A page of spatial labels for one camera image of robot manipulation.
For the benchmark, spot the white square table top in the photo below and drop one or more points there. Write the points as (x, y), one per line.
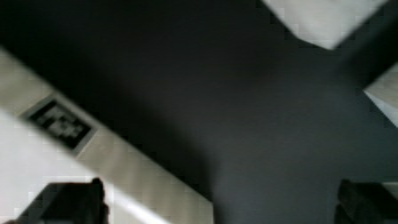
(59, 148)

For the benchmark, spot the white U-shaped obstacle fence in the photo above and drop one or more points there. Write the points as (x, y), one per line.
(350, 25)

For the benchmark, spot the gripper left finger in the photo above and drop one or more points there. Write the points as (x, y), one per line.
(67, 204)

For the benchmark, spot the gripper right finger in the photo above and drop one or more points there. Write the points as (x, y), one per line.
(366, 204)

